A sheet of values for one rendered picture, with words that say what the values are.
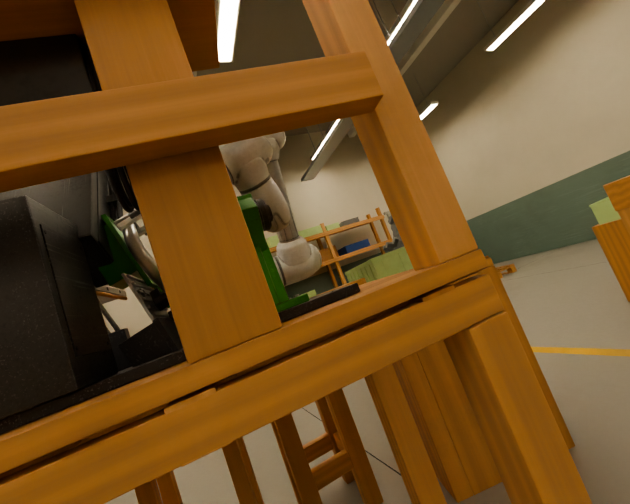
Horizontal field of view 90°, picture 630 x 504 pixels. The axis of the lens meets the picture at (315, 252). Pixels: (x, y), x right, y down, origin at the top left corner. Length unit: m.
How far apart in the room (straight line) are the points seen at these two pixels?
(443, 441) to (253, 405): 1.08
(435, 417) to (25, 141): 1.39
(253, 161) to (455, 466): 1.30
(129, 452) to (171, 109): 0.46
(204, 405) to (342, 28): 0.70
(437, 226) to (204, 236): 0.40
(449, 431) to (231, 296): 1.16
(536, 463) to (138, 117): 0.81
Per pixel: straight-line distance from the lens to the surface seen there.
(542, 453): 0.73
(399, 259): 1.40
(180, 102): 0.54
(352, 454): 1.58
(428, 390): 1.41
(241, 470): 1.34
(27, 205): 0.73
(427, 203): 0.62
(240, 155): 0.90
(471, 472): 1.57
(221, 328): 0.49
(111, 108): 0.55
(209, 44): 0.87
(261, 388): 0.50
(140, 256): 0.80
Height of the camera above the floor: 0.91
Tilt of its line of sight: 7 degrees up
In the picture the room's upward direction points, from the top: 21 degrees counter-clockwise
